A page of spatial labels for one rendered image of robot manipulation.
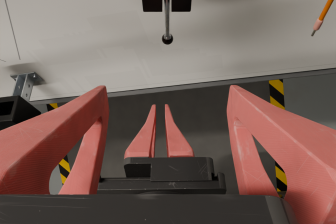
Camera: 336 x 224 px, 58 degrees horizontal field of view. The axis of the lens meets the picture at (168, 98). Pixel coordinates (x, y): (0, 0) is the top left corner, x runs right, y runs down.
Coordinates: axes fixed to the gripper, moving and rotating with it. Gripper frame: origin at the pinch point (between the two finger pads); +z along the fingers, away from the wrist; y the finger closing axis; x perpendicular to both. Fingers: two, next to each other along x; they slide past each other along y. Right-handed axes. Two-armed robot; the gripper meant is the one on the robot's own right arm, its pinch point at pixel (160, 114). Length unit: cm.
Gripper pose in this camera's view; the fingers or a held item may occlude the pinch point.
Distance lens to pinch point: 30.7
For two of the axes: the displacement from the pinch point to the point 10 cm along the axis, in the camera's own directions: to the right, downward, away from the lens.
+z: -0.1, -7.8, 6.3
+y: -10.0, 0.1, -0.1
